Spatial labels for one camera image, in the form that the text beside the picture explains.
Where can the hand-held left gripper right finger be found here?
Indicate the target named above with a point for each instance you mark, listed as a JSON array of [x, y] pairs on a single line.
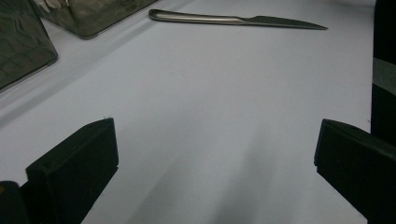
[[358, 168]]

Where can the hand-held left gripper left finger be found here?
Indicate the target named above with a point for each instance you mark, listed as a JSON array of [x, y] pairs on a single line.
[[71, 174]]

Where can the translucent brown plastic bin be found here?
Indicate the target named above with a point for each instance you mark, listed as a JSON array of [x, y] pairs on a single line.
[[93, 18], [21, 46]]

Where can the silver table knife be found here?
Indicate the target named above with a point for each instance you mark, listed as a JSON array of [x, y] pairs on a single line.
[[202, 19]]

